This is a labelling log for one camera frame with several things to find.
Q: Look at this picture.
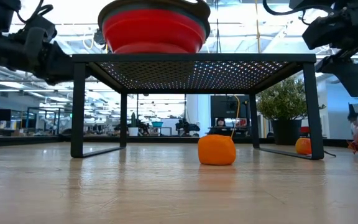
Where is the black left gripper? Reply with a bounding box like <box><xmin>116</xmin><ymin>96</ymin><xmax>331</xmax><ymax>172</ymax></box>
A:
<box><xmin>9</xmin><ymin>18</ymin><xmax>73</xmax><ymax>86</ymax></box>

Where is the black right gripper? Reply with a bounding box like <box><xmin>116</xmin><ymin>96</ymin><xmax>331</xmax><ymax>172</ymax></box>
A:
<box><xmin>302</xmin><ymin>0</ymin><xmax>358</xmax><ymax>98</ymax></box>

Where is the red grey collapsible colander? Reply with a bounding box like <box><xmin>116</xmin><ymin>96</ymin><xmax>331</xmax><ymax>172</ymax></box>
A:
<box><xmin>97</xmin><ymin>0</ymin><xmax>211</xmax><ymax>54</ymax></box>

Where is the round orange fruit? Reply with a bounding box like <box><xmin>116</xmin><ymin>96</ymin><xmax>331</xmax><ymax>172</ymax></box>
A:
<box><xmin>197</xmin><ymin>134</ymin><xmax>237</xmax><ymax>166</ymax></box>

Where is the potted green plant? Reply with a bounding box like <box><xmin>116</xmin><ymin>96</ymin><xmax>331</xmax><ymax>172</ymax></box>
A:
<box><xmin>255</xmin><ymin>77</ymin><xmax>326</xmax><ymax>146</ymax></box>

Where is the small yellow orange peach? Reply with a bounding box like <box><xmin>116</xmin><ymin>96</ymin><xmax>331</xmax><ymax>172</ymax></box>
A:
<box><xmin>295</xmin><ymin>137</ymin><xmax>313</xmax><ymax>156</ymax></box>

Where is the black perforated metal shelf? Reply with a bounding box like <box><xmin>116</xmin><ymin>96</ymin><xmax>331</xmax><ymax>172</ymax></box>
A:
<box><xmin>70</xmin><ymin>53</ymin><xmax>325</xmax><ymax>161</ymax></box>

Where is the black aluminium table frame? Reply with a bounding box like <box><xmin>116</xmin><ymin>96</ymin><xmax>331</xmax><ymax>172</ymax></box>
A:
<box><xmin>0</xmin><ymin>135</ymin><xmax>358</xmax><ymax>147</ymax></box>

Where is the yellow cable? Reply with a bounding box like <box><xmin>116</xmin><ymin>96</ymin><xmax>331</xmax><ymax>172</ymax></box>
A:
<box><xmin>230</xmin><ymin>0</ymin><xmax>261</xmax><ymax>138</ymax></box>

